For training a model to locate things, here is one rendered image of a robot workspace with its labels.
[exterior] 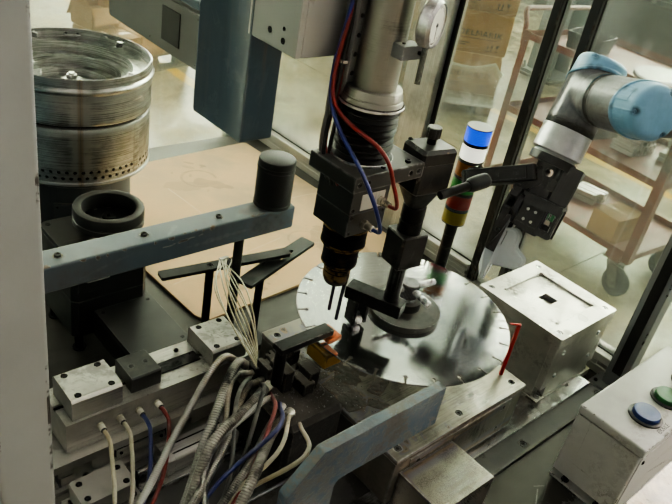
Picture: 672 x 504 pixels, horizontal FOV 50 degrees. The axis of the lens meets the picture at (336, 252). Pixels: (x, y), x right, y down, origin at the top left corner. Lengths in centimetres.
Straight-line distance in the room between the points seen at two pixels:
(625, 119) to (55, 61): 110
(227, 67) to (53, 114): 55
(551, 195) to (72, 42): 100
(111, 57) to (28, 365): 120
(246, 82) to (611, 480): 77
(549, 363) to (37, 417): 97
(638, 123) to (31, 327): 78
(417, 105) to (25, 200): 130
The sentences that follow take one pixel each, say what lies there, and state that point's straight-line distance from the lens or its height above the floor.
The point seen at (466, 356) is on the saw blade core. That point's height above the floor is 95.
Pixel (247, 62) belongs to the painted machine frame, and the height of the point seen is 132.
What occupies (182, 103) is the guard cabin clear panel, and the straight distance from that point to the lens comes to 203.
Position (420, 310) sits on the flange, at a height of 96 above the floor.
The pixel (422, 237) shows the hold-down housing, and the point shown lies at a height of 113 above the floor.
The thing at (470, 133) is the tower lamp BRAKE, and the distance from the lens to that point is 128.
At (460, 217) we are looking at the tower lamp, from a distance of 134.
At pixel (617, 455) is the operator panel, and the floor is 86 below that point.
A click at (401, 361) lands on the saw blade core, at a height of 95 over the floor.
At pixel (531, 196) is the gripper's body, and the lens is 110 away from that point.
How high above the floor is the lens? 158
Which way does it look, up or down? 31 degrees down
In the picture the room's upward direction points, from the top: 11 degrees clockwise
